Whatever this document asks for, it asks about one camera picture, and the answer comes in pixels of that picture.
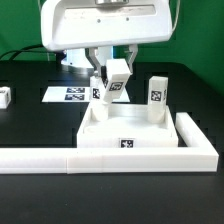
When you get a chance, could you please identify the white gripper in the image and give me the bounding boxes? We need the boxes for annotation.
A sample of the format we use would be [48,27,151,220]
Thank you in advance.
[41,0,172,77]

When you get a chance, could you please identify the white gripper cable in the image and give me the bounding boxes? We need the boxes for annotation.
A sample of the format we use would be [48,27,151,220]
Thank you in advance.
[169,0,183,34]

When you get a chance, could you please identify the white sheet with AprilTags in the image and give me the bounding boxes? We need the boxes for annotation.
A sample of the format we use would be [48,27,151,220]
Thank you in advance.
[41,86,131,103]

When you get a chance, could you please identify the white square tabletop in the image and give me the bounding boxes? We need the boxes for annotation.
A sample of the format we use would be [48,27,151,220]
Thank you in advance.
[77,104,178,148]

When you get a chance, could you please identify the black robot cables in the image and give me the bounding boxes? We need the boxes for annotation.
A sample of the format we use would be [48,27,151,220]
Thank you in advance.
[0,44,64,62]

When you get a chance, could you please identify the white L-shaped obstacle fence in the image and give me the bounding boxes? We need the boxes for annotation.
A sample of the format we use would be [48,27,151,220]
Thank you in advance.
[0,113,219,174]

